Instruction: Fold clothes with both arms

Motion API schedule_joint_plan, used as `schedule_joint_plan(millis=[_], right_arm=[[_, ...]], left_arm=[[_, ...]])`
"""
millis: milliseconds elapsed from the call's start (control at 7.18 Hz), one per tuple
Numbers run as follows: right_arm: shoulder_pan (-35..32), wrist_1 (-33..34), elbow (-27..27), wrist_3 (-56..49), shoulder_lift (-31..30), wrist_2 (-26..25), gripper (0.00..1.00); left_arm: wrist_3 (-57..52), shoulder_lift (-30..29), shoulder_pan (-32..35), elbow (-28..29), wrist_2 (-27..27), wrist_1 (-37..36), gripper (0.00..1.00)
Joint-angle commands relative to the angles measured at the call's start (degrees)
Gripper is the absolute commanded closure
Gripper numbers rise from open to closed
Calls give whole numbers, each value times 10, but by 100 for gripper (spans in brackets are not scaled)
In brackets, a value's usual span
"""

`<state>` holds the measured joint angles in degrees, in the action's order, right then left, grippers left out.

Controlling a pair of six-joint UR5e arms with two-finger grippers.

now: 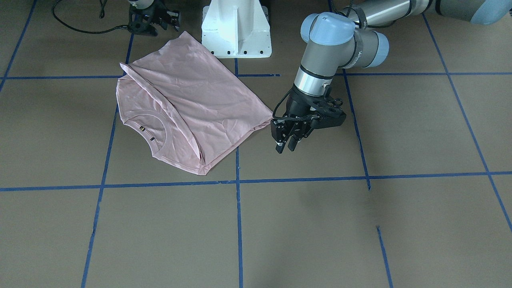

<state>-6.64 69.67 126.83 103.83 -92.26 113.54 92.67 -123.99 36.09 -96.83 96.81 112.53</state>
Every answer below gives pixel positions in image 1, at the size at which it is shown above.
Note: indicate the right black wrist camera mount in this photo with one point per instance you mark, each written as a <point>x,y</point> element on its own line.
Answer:
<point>141,20</point>

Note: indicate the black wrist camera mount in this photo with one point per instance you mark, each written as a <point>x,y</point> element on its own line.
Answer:
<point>327,112</point>
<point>141,20</point>

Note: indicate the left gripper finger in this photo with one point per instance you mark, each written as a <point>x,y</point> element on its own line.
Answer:
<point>292,142</point>
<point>280,146</point>

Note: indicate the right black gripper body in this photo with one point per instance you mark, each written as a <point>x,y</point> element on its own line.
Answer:
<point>140,15</point>

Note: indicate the pink printed t-shirt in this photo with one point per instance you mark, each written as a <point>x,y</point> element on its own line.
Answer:
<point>190,109</point>

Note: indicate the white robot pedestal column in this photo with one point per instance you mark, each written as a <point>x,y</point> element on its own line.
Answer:
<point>237,28</point>

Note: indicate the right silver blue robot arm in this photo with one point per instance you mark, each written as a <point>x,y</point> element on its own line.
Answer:
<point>142,4</point>

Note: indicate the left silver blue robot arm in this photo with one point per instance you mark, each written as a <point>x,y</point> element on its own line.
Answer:
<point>346,38</point>

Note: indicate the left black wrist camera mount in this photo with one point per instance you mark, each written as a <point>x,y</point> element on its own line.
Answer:
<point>327,112</point>

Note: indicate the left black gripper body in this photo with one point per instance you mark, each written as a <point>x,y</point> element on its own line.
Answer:
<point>296,106</point>

